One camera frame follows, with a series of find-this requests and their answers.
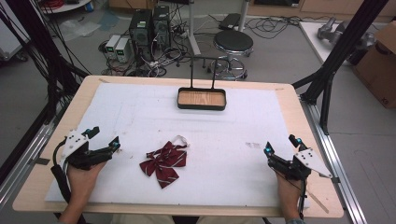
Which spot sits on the person's left hand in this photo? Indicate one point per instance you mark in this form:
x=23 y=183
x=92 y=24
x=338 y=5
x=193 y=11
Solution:
x=81 y=183

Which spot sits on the white desk leg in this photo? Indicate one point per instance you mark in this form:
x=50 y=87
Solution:
x=243 y=15
x=193 y=31

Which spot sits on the black flat box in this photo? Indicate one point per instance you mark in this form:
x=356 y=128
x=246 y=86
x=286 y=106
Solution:
x=229 y=21

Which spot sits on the black round stool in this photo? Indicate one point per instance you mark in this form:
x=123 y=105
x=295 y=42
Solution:
x=233 y=42

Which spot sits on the white foam mat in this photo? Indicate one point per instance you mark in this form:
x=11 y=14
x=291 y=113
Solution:
x=186 y=133

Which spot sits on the black tape piece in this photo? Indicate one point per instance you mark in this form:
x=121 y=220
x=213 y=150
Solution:
x=42 y=161

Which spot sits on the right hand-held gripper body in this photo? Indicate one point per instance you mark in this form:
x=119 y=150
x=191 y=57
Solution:
x=300 y=165

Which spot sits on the thin wooden stick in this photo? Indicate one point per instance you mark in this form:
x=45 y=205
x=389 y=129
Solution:
x=317 y=201

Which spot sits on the black rack with wooden tray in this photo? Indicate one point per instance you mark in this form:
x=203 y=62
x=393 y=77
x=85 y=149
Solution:
x=201 y=99

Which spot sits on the dark red striped bow tie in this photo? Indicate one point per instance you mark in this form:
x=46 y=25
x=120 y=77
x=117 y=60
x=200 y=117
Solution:
x=166 y=161

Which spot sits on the brown cardboard box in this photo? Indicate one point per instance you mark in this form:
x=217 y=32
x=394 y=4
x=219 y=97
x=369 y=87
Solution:
x=378 y=71

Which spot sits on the white power supply unit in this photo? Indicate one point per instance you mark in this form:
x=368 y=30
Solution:
x=112 y=45
x=122 y=49

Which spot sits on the black computer tower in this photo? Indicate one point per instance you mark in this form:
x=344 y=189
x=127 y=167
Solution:
x=140 y=32
x=161 y=26

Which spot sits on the black metal frame stand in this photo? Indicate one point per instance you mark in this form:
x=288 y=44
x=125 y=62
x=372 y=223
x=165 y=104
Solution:
x=40 y=46
x=339 y=53

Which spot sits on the white round table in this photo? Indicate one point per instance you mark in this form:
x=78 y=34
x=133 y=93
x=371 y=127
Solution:
x=65 y=6

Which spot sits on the person's right hand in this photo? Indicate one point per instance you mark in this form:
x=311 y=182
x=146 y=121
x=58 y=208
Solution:
x=289 y=194

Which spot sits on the grey machine part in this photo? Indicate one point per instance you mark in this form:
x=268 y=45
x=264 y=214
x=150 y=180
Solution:
x=334 y=32

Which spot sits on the aluminium rail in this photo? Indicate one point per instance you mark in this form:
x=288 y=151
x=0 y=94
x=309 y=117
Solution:
x=337 y=165
x=28 y=155

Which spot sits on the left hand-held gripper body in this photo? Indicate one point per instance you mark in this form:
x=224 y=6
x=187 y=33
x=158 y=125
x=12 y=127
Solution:
x=77 y=154

